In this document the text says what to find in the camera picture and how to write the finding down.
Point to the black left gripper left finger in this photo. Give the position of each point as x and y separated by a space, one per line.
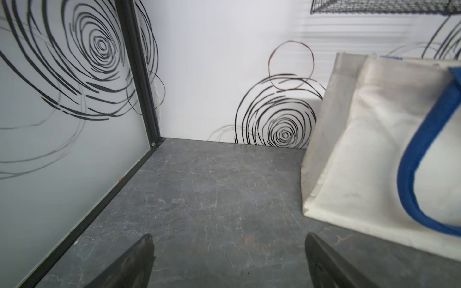
131 270

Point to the white bag with blue handles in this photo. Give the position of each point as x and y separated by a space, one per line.
371 109

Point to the black wire wall basket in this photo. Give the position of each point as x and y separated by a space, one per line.
445 8

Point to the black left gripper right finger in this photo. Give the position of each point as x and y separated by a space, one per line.
328 269

